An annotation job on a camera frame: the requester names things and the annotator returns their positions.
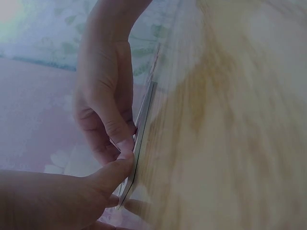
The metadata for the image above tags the person's right forearm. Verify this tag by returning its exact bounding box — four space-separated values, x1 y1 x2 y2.
86 0 147 27

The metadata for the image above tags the stack of thin cards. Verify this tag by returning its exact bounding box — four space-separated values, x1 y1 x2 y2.
114 44 162 212

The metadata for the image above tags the person's left hand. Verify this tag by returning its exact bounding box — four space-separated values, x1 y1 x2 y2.
0 150 154 230

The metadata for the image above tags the person's right hand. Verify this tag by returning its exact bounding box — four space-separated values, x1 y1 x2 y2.
73 23 139 166

